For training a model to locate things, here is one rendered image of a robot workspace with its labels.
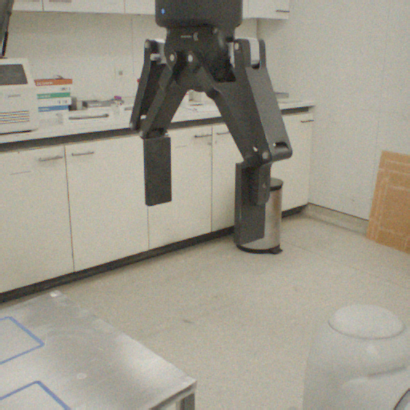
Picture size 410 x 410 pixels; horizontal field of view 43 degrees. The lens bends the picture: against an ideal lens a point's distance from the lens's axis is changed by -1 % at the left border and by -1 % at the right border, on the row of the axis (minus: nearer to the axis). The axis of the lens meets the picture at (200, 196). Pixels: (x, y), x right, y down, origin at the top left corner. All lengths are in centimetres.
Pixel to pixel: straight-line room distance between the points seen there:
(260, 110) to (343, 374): 46
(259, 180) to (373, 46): 341
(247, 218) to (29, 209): 245
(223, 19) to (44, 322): 79
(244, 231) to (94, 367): 56
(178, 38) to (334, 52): 353
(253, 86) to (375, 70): 339
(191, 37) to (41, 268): 259
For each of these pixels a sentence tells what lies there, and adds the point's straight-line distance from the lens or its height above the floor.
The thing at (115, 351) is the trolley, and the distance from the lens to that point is 98.
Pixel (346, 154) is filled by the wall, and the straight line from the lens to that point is 397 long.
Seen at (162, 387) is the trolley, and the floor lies 82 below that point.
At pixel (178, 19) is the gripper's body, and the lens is 44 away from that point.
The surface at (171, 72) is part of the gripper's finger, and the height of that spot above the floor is 133.
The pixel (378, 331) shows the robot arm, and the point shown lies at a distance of 77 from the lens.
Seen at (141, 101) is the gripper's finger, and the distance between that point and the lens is 53.
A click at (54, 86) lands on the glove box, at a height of 109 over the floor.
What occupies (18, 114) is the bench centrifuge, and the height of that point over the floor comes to 100.
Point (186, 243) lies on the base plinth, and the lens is 353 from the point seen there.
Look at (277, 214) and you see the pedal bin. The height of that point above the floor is 26.
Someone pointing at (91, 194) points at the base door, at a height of 51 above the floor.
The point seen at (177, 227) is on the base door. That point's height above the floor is 18.
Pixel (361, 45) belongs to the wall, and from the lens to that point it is 386.
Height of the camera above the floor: 135
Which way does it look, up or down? 17 degrees down
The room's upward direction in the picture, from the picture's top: straight up
